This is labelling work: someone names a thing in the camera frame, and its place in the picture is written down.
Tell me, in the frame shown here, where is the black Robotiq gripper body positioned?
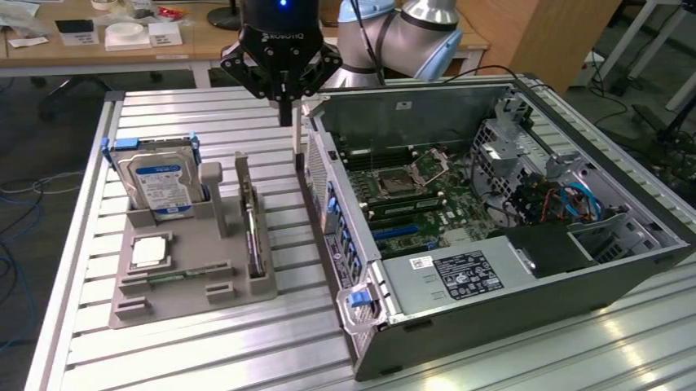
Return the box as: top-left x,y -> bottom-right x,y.
238,0 -> 325,101

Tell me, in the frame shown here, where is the low-profile graphics card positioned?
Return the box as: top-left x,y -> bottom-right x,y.
233,151 -> 272,282

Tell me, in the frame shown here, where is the wooden desk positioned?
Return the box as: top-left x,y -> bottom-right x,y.
0,0 -> 491,89

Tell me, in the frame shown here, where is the black round lamp base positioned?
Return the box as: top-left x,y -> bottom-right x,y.
206,0 -> 246,31

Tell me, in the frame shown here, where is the plain white box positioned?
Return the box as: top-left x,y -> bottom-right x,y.
148,21 -> 184,47

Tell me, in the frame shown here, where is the red package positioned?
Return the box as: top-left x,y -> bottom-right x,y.
157,5 -> 190,22

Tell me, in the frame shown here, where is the white box with round dish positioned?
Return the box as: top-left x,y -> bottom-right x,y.
103,22 -> 154,52

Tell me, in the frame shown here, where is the RAM slot row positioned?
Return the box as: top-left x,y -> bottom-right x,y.
343,144 -> 415,170
365,194 -> 447,221

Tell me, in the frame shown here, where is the white box with black top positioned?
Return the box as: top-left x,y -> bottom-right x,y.
54,19 -> 102,47

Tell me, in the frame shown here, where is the metal socket cover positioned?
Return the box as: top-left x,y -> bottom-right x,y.
411,146 -> 451,173

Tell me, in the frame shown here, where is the black office chair base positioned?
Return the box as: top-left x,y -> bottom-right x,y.
31,71 -> 165,121

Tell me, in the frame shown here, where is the CPU socket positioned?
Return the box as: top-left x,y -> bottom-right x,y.
377,169 -> 419,196

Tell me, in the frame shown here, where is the hard disk with blue caddy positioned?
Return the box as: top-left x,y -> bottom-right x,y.
101,132 -> 204,223

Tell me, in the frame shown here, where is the clear plastic bag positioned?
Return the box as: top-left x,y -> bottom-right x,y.
0,2 -> 57,38

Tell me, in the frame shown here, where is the green Dell motherboard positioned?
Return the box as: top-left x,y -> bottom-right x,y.
331,134 -> 518,260

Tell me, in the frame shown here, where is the blue expansion slot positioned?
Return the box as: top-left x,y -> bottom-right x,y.
372,226 -> 419,242

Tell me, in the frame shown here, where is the wooden cabinet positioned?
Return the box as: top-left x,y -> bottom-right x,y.
510,0 -> 624,94

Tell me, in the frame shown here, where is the grey 3D-printed parts rack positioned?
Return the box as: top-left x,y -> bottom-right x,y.
109,150 -> 280,330

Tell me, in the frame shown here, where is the silver CPU chip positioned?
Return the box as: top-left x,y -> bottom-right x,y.
133,238 -> 170,269

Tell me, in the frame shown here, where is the green RAM stick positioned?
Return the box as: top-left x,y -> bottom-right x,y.
145,266 -> 220,285

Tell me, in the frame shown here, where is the grey power supply unit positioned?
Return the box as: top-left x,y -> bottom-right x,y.
383,235 -> 540,318

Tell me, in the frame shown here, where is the blue case latch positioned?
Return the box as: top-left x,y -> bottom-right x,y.
347,286 -> 372,311

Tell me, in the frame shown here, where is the black open PC case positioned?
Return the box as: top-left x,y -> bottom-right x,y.
301,72 -> 696,383

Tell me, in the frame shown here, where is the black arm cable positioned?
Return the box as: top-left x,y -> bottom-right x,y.
348,0 -> 387,86

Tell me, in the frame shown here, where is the grey case stop post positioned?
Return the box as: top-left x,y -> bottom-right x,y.
290,100 -> 308,182

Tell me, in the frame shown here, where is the red black power wire bundle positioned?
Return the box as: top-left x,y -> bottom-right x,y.
519,185 -> 563,226

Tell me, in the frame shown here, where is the blue SATA wire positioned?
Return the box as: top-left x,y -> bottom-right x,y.
562,182 -> 604,224

